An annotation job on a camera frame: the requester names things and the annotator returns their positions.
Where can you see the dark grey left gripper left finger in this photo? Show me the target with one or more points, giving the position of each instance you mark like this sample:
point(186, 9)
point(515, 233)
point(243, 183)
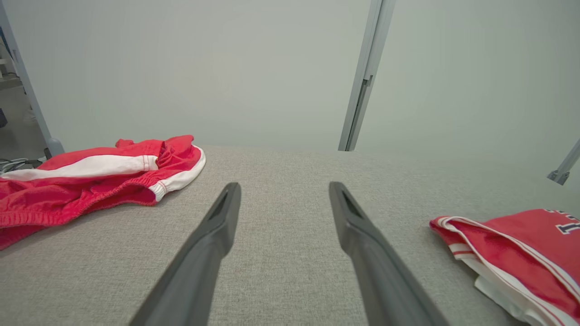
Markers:
point(199, 258)

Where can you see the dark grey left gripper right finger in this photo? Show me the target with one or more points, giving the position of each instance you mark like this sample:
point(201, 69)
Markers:
point(376, 267)

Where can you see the red white jersey with lettering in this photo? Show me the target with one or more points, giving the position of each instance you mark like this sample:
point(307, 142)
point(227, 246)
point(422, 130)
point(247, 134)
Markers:
point(521, 253)

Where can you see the red shorts with white stripe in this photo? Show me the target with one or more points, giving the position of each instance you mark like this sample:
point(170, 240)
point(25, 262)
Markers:
point(68, 194)

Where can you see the grey metal partition post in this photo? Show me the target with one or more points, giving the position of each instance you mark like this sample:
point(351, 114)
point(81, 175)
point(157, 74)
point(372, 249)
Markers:
point(369, 68)
point(27, 86)
point(564, 172)

